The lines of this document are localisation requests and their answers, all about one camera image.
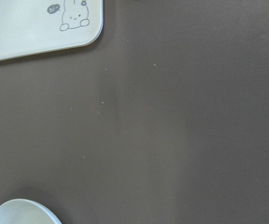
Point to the cream round plate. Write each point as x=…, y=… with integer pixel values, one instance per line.
x=24, y=211

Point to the cream rabbit tray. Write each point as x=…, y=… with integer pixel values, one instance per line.
x=29, y=27

